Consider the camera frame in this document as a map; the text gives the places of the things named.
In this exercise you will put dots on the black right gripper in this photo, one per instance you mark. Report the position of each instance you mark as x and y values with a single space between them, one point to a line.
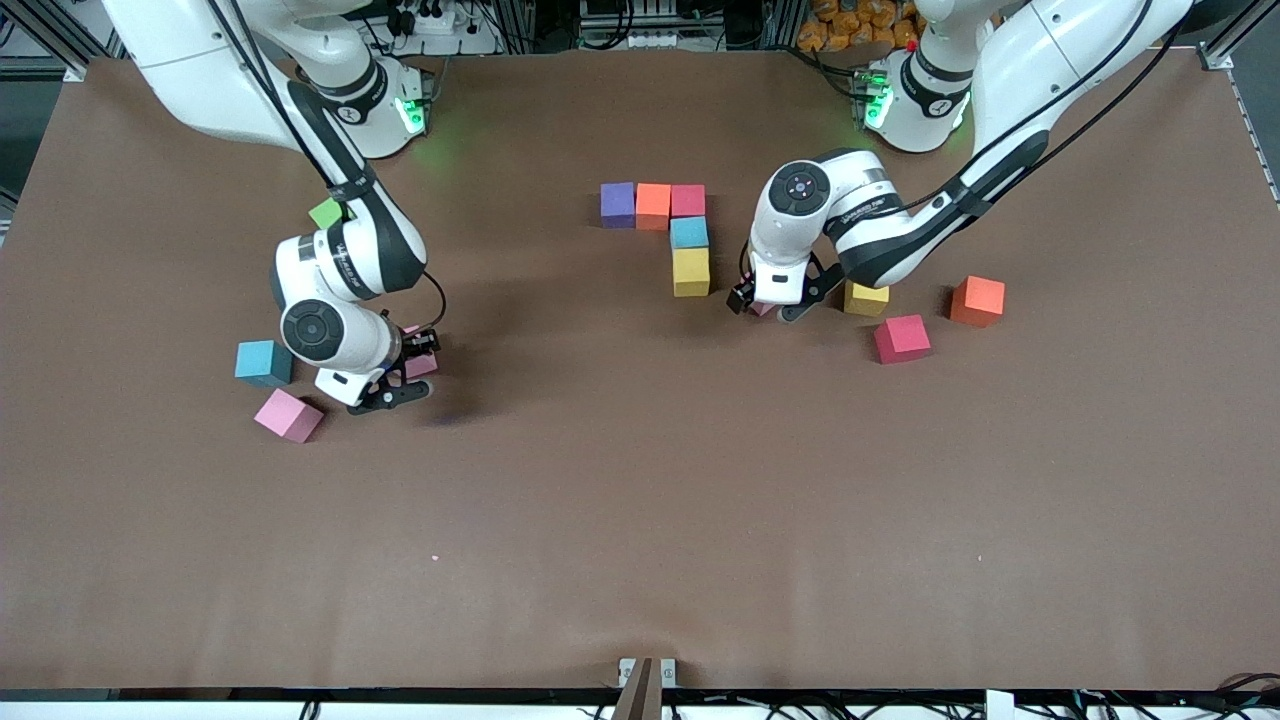
418 346

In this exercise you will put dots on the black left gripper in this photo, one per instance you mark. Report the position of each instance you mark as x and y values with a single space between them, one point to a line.
742 297

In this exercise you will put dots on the dented pink foam cube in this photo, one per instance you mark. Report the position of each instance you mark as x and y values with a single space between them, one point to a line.
422 367

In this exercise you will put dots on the yellow foam cube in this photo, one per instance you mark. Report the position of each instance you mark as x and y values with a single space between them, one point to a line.
865 300
691 272

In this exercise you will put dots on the light blue foam cube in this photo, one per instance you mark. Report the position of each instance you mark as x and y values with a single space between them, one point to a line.
262 362
689 233

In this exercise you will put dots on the red foam cube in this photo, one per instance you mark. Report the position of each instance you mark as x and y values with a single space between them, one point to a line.
902 338
688 200

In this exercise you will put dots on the orange foam cube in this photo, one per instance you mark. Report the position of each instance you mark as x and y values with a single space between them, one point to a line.
977 301
654 205

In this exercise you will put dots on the purple foam cube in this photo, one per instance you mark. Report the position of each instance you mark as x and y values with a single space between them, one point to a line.
618 205

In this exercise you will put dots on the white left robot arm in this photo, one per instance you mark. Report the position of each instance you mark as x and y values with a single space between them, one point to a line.
800 190

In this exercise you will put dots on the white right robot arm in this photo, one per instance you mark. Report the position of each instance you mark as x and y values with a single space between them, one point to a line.
330 330

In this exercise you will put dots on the green foam cube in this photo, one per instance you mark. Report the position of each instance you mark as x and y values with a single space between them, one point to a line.
322 213

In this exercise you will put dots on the black electronics rack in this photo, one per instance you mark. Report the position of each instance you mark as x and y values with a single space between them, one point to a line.
650 25

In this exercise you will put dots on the orange fruit net bag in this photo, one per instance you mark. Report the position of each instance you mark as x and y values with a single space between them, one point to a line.
850 25

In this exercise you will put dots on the white power strip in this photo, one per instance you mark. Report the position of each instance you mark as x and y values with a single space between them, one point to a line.
460 40

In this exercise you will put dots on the small white box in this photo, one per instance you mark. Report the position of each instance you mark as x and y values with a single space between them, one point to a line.
1000 706

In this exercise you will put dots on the black table edge rail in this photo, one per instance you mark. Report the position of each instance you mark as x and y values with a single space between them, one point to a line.
300 693

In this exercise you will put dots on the small metal bracket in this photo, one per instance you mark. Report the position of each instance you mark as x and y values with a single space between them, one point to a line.
626 670

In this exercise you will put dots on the brown wooden post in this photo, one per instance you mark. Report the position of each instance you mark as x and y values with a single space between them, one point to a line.
640 695

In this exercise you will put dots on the aluminium frame profile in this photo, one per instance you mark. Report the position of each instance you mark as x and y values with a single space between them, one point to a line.
62 42
1238 25

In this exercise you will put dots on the silver table side rail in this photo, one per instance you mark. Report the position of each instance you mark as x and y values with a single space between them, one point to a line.
1255 140

